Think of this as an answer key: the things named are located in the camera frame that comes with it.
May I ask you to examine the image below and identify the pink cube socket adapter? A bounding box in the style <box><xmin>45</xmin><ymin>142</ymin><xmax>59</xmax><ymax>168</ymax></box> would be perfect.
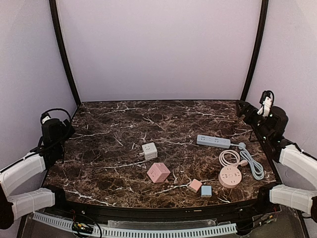
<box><xmin>147</xmin><ymin>163</ymin><xmax>170</xmax><ymax>183</ymax></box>

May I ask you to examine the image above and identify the blue power strip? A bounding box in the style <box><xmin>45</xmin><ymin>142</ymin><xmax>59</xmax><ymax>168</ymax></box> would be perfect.
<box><xmin>196</xmin><ymin>134</ymin><xmax>231</xmax><ymax>149</ymax></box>

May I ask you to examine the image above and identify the white pink coiled cable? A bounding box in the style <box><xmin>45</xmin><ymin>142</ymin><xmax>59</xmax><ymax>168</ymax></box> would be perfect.
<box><xmin>219</xmin><ymin>149</ymin><xmax>248</xmax><ymax>169</ymax></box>

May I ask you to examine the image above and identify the black table front rail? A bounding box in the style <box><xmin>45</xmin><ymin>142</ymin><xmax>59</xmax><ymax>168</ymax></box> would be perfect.
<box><xmin>42</xmin><ymin>184</ymin><xmax>283</xmax><ymax>228</ymax></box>

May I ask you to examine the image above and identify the black frame post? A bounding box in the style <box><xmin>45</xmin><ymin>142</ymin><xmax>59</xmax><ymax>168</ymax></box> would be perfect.
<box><xmin>49</xmin><ymin>0</ymin><xmax>81</xmax><ymax>107</ymax></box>
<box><xmin>240</xmin><ymin>0</ymin><xmax>269</xmax><ymax>101</ymax></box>

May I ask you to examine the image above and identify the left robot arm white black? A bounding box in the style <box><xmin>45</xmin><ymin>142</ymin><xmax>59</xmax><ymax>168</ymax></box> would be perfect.
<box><xmin>0</xmin><ymin>110</ymin><xmax>75</xmax><ymax>230</ymax></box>

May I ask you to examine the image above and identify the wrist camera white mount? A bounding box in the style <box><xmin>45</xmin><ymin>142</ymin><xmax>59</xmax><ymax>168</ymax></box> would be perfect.
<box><xmin>40</xmin><ymin>113</ymin><xmax>52</xmax><ymax>124</ymax></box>
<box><xmin>257</xmin><ymin>90</ymin><xmax>274</xmax><ymax>118</ymax></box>

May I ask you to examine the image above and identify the pink round power socket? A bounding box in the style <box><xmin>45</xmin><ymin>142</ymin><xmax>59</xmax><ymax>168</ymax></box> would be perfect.
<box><xmin>218</xmin><ymin>166</ymin><xmax>242</xmax><ymax>188</ymax></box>

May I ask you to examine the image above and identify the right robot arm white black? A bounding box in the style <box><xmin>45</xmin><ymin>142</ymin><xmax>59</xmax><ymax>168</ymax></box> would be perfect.
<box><xmin>236</xmin><ymin>101</ymin><xmax>317</xmax><ymax>221</ymax></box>

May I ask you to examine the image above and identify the white slotted cable duct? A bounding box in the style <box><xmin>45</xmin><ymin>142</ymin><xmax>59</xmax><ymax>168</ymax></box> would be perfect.
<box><xmin>27</xmin><ymin>212</ymin><xmax>237</xmax><ymax>238</ymax></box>

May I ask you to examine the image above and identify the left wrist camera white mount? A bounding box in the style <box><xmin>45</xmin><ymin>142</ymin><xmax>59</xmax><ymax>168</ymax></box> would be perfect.
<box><xmin>40</xmin><ymin>113</ymin><xmax>52</xmax><ymax>124</ymax></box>

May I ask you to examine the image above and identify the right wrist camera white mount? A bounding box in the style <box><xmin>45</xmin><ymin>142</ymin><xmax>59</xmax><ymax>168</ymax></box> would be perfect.
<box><xmin>257</xmin><ymin>90</ymin><xmax>274</xmax><ymax>118</ymax></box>

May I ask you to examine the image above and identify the right black frame post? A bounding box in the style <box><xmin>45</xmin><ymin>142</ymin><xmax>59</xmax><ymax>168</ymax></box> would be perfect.
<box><xmin>240</xmin><ymin>0</ymin><xmax>269</xmax><ymax>101</ymax></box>

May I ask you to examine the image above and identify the left black frame post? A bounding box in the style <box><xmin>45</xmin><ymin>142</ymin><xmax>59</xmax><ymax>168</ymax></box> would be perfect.
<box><xmin>49</xmin><ymin>0</ymin><xmax>81</xmax><ymax>107</ymax></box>

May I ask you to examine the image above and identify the white cube socket adapter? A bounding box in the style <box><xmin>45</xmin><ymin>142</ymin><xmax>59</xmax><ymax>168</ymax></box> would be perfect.
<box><xmin>139</xmin><ymin>142</ymin><xmax>158</xmax><ymax>160</ymax></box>

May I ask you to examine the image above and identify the small blue charger plug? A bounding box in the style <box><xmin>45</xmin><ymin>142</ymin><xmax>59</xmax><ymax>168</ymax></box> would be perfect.
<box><xmin>201</xmin><ymin>185</ymin><xmax>212</xmax><ymax>197</ymax></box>

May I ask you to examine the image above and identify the small pink charger plug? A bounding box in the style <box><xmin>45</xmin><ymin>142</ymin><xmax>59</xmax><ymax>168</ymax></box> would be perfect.
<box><xmin>188</xmin><ymin>179</ymin><xmax>202</xmax><ymax>193</ymax></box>

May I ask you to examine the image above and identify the blue power strip cable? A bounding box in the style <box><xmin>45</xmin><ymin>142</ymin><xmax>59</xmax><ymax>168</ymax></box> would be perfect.
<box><xmin>230</xmin><ymin>142</ymin><xmax>264</xmax><ymax>180</ymax></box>

